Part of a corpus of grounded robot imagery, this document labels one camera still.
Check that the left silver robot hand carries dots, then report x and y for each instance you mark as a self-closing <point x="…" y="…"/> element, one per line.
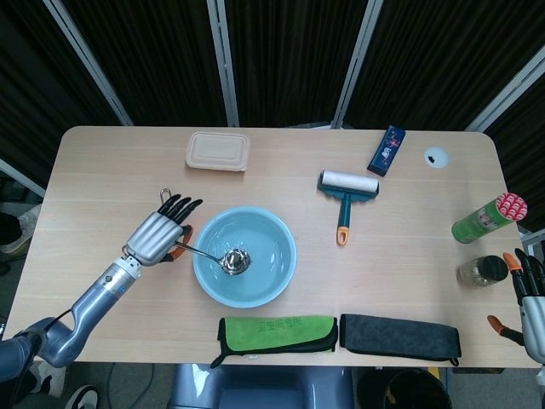
<point x="155" y="236"/>

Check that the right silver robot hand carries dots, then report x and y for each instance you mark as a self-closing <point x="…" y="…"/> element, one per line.
<point x="534" y="311"/>

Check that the metal ladle black handle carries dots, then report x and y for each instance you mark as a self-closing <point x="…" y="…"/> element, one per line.
<point x="234" y="260"/>

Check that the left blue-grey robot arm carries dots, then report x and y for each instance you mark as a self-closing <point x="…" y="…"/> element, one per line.
<point x="93" y="298"/>

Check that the light blue plastic basin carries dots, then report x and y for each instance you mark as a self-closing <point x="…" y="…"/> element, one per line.
<point x="264" y="285"/>

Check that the glass jar black lid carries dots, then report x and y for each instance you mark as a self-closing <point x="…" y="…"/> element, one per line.
<point x="477" y="272"/>

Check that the green snack tube red lid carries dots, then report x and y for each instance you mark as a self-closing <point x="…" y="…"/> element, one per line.
<point x="481" y="221"/>

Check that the beige lidded food container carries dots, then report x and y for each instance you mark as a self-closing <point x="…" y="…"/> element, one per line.
<point x="217" y="151"/>

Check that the beige sneaker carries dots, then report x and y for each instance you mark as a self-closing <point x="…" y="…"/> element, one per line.
<point x="30" y="226"/>

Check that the dark grey cloth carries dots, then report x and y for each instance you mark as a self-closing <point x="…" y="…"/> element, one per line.
<point x="400" y="336"/>

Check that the black trash bin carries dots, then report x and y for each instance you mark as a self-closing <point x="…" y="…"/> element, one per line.
<point x="409" y="392"/>

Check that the green microfiber cloth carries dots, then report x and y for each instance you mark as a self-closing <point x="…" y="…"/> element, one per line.
<point x="277" y="334"/>

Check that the black and white sneaker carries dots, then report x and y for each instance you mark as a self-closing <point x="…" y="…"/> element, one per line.
<point x="83" y="398"/>

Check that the blue-grey robot torso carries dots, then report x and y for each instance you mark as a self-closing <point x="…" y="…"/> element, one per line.
<point x="264" y="387"/>

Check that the dark blue printed box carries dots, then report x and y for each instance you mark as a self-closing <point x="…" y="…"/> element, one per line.
<point x="387" y="149"/>

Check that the grey partition frame post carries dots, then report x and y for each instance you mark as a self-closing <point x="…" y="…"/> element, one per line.
<point x="85" y="47"/>
<point x="506" y="91"/>
<point x="221" y="55"/>
<point x="357" y="55"/>
<point x="21" y="176"/>

